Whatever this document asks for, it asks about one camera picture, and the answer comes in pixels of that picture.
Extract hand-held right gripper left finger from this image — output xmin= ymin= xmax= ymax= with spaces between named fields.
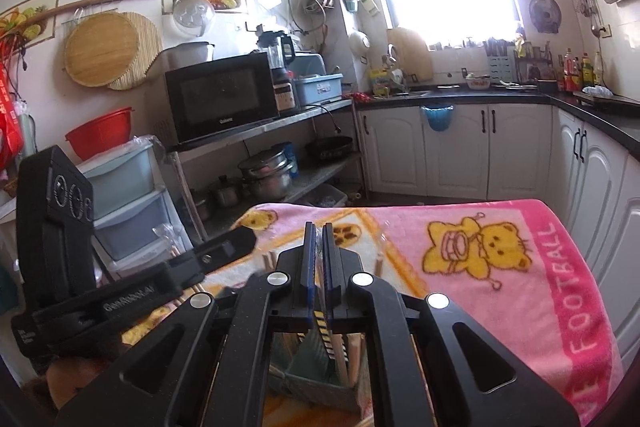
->
xmin=52 ymin=222 xmax=321 ymax=427

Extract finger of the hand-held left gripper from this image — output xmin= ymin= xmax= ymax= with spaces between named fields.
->
xmin=194 ymin=227 xmax=259 ymax=276

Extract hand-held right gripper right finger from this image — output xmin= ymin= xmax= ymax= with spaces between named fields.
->
xmin=322 ymin=222 xmax=581 ymax=427

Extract chopstick pair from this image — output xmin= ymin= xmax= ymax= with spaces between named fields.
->
xmin=151 ymin=223 xmax=184 ymax=264
xmin=310 ymin=227 xmax=353 ymax=385

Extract dark perforated chopstick holder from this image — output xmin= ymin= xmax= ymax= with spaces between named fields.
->
xmin=267 ymin=331 xmax=372 ymax=419

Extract hanging kitchen utensils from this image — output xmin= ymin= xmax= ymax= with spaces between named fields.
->
xmin=572 ymin=0 xmax=602 ymax=38

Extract person's left hand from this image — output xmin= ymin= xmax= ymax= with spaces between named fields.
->
xmin=22 ymin=341 xmax=132 ymax=413

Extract small steel pot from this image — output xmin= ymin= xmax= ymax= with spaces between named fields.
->
xmin=209 ymin=175 xmax=244 ymax=208

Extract stacked steel pots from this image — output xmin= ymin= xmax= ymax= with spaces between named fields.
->
xmin=237 ymin=146 xmax=297 ymax=202

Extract pale blue drawer unit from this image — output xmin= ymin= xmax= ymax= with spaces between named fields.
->
xmin=74 ymin=138 xmax=202 ymax=279

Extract pink printed blanket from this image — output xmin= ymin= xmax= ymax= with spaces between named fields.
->
xmin=121 ymin=198 xmax=626 ymax=427

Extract red plastic basin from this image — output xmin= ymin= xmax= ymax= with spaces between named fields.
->
xmin=64 ymin=107 xmax=137 ymax=162

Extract red hanging cloth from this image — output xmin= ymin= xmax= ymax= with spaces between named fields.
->
xmin=0 ymin=56 xmax=27 ymax=170

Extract metal shelf rack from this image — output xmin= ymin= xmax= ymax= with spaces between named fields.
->
xmin=166 ymin=98 xmax=369 ymax=239

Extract black wok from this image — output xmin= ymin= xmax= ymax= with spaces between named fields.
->
xmin=304 ymin=135 xmax=354 ymax=161

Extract black microwave oven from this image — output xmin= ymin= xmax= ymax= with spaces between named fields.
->
xmin=164 ymin=52 xmax=281 ymax=146

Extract blue dish bin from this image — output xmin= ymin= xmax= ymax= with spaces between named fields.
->
xmin=291 ymin=54 xmax=345 ymax=106

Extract blender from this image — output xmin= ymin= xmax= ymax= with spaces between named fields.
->
xmin=256 ymin=24 xmax=302 ymax=116

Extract round bamboo tray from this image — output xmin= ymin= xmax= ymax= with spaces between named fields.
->
xmin=63 ymin=14 xmax=140 ymax=87

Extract round bamboo mat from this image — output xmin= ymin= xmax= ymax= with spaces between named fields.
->
xmin=107 ymin=10 xmax=165 ymax=92

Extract white kitchen base cabinets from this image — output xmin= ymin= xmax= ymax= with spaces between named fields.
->
xmin=354 ymin=91 xmax=640 ymax=360

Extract blue hanging bag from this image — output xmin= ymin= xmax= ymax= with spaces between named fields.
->
xmin=419 ymin=105 xmax=456 ymax=134

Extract clear plastic lid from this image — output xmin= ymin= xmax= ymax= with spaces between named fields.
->
xmin=172 ymin=0 xmax=217 ymax=43

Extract white hanging lid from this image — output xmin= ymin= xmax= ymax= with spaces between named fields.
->
xmin=348 ymin=29 xmax=371 ymax=56

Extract wooden rolling pin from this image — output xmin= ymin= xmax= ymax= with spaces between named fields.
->
xmin=0 ymin=0 xmax=167 ymax=34

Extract pale cutting board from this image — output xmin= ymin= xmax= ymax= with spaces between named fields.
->
xmin=387 ymin=26 xmax=435 ymax=81

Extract knife holder rack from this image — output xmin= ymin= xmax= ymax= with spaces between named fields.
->
xmin=484 ymin=37 xmax=517 ymax=84

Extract row of condiment bottles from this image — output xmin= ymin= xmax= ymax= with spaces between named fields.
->
xmin=556 ymin=48 xmax=607 ymax=94

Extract small wall fan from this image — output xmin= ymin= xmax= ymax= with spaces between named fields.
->
xmin=528 ymin=0 xmax=562 ymax=34

